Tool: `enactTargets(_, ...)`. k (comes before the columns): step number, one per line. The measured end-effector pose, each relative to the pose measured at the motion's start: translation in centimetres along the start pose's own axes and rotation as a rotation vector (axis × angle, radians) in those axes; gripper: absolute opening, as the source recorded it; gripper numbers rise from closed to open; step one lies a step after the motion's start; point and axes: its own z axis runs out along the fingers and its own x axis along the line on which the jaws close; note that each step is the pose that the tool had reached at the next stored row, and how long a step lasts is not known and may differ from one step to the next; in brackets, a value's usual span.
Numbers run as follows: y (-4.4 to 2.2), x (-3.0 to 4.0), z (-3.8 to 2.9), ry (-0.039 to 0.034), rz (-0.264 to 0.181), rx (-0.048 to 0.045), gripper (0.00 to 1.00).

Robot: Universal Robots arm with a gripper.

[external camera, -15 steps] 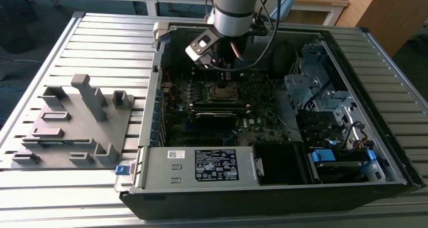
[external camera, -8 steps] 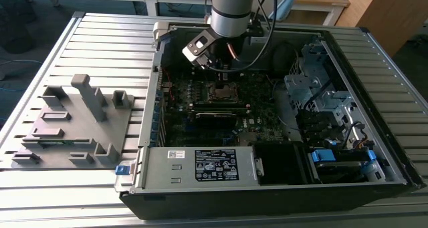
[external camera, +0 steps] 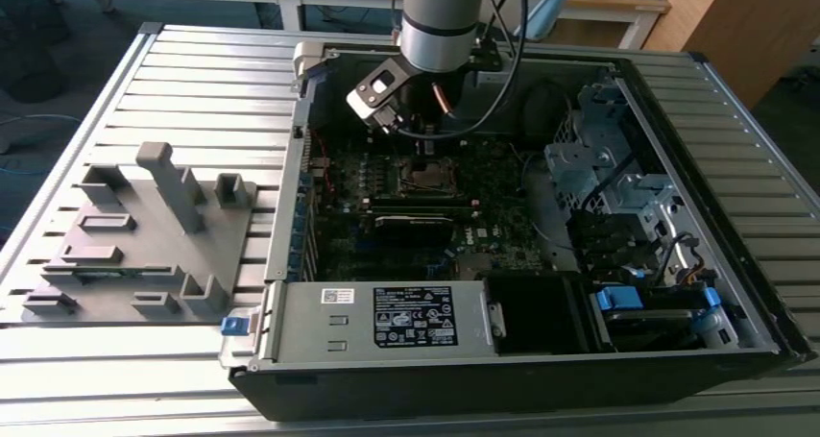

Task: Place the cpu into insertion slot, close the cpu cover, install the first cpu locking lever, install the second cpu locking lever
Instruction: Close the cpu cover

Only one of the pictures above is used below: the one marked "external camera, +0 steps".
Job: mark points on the blue power supply latch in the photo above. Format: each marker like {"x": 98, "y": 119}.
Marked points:
{"x": 233, "y": 326}

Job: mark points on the narrow blue drive clip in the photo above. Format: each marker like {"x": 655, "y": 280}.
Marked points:
{"x": 711, "y": 298}

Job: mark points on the black graphics card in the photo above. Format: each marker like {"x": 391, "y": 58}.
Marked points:
{"x": 414, "y": 233}

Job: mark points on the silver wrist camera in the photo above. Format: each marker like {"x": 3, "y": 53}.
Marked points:
{"x": 378, "y": 86}

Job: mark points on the green motherboard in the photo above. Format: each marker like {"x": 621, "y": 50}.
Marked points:
{"x": 501, "y": 216}

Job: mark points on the black drive connector bundle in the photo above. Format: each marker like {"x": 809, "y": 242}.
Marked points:
{"x": 602, "y": 235}

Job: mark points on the grey power supply unit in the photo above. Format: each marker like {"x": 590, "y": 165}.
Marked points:
{"x": 307, "y": 322}

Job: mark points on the black open PC case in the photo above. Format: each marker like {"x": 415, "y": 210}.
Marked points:
{"x": 449, "y": 398}

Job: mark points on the black RAM slot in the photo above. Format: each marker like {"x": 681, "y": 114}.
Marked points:
{"x": 423, "y": 212}

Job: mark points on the grey parts rack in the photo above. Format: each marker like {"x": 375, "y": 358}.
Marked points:
{"x": 161, "y": 245}

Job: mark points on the CPU socket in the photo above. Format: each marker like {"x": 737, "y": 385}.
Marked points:
{"x": 430, "y": 193}

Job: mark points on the silver hard disk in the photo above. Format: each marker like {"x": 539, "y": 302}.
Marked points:
{"x": 647, "y": 318}

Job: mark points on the grey case release latch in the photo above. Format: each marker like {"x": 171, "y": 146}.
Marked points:
{"x": 306, "y": 57}

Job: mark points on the wooden desk white frame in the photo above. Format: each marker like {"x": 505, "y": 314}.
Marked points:
{"x": 615, "y": 2}

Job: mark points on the metal drive cage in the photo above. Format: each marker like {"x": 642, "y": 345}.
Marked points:
{"x": 570, "y": 163}

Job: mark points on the wide blue drive clip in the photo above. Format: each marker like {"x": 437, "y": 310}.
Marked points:
{"x": 618, "y": 298}

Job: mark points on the silver CPU green edge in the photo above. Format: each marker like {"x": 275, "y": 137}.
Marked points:
{"x": 430, "y": 174}

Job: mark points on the green RAM stick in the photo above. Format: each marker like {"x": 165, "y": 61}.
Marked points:
{"x": 106, "y": 274}

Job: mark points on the wooden cabinet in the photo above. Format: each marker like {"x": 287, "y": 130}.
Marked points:
{"x": 757, "y": 24}

